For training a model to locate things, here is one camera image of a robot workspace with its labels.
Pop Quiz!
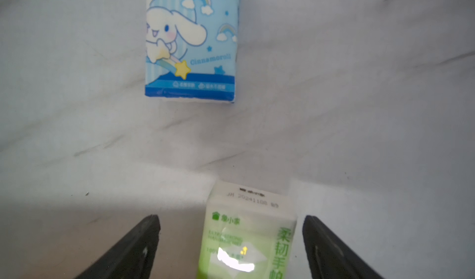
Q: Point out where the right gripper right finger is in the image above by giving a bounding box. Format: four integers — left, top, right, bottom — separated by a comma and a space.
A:
303, 215, 382, 279

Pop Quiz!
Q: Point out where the green tissue pack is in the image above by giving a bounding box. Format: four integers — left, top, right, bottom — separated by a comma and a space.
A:
197, 181, 298, 279

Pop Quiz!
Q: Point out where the light blue tissue pack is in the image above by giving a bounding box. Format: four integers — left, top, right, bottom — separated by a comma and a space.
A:
145, 0, 240, 103

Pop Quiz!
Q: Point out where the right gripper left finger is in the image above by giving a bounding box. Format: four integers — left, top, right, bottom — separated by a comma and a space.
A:
77, 215, 161, 279

